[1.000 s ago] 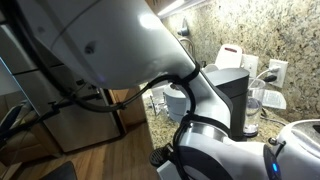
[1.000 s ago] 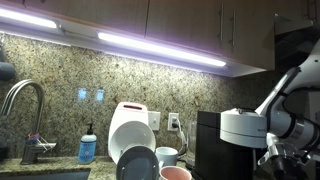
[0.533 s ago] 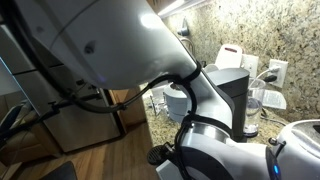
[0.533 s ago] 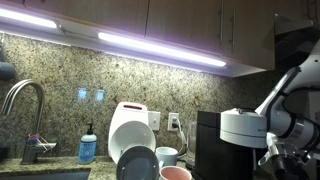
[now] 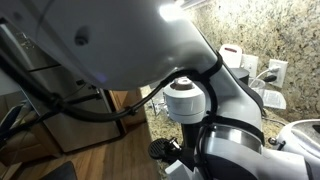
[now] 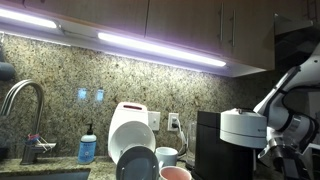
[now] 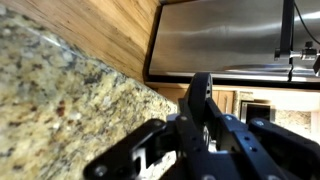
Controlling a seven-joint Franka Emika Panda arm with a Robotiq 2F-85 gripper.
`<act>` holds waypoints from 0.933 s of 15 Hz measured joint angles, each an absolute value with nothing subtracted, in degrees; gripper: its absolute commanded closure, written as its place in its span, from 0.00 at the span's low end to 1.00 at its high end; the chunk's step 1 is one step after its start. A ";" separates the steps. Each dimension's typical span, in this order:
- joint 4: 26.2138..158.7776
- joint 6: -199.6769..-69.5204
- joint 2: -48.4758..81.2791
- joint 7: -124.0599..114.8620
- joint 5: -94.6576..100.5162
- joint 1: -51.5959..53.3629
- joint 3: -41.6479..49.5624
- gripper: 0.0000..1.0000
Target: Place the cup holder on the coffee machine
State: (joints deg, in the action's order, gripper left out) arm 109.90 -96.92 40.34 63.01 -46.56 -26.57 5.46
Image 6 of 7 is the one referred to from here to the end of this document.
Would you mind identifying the steel range hood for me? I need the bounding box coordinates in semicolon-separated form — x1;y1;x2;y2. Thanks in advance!
273;12;320;75

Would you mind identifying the dark kitchen sink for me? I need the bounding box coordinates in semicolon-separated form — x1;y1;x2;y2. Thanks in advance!
0;167;92;180

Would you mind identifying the clear glass water tank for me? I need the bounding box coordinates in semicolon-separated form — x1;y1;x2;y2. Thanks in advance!
185;120;199;168

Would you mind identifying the dark grey rounded object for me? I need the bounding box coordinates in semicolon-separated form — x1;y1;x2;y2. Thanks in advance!
0;46;17;82

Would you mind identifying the white wall switch plate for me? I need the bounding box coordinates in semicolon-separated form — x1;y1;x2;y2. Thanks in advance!
147;110;162;132

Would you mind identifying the white wall power outlet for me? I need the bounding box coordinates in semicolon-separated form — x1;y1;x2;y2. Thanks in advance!
167;112;180;132

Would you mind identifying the pink ceramic mug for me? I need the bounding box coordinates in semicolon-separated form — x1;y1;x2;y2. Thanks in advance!
158;165;193;180

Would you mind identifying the white appliance with red slot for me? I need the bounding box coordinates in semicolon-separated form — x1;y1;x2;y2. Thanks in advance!
107;101;150;165

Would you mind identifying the steel cabinet handle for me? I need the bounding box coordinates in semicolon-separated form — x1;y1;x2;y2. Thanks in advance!
218;2;225;43
230;9;237;48

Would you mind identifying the white ceramic mug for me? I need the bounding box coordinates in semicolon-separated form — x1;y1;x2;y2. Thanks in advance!
154;146;180;170

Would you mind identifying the long under-cabinet light bar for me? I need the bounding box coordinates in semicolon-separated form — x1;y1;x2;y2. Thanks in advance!
96;31;228;68

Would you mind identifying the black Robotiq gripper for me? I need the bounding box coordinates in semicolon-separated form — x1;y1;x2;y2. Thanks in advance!
281;154;315;180

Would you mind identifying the steel gooseneck kitchen faucet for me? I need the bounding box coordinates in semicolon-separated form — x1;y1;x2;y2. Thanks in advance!
0;78;58;166

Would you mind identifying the white ceramic bowl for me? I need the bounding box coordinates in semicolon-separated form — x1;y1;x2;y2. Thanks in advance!
108;120;157;165

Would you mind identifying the blue soap pump bottle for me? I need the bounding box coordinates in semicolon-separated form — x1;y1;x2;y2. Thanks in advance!
76;122;98;165

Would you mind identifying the black and white coffee machine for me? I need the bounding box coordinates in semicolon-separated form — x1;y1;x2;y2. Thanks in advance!
192;106;268;180

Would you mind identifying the short under-cabinet light bar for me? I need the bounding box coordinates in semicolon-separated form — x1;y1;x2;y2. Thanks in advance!
0;7;60;30

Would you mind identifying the white plug with cable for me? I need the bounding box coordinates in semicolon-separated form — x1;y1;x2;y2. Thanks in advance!
171;116;188;156

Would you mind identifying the dark grey plate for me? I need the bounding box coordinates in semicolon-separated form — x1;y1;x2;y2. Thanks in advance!
115;145;160;180

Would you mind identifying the wooden upper cabinet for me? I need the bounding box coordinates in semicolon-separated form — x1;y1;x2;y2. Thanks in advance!
0;0;276;72

